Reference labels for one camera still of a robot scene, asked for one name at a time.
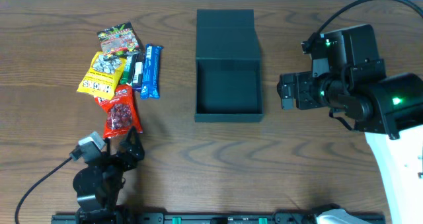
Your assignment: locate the blue Oreo cookie pack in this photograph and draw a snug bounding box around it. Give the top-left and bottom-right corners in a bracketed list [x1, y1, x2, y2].
[140, 44, 163, 99]

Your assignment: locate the green snack bar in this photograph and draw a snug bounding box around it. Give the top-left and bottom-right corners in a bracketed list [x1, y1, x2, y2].
[120, 54, 138, 85]

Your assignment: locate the dark green box with lid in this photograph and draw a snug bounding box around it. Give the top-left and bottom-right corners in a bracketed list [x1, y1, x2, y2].
[194, 9, 264, 123]

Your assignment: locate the Haribo gummy candy bag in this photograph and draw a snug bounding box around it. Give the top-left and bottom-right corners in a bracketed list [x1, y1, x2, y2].
[96, 22, 141, 60]

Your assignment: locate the dark blue snack bar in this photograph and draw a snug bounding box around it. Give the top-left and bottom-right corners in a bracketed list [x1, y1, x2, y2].
[132, 54, 145, 91]

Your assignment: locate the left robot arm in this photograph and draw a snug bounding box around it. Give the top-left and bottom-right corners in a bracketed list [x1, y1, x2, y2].
[69, 127, 145, 223]

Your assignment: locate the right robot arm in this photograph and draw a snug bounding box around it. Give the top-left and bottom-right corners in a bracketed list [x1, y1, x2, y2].
[277, 24, 422, 223]

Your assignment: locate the red candy bag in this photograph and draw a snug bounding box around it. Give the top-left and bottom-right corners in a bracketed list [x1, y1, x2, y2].
[95, 85, 143, 138]

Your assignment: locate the yellow snack bag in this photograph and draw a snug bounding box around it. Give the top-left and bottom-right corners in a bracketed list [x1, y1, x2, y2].
[77, 52, 126, 100]

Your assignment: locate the black mounting rail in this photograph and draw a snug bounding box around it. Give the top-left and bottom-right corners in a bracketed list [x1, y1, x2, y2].
[51, 212, 387, 224]

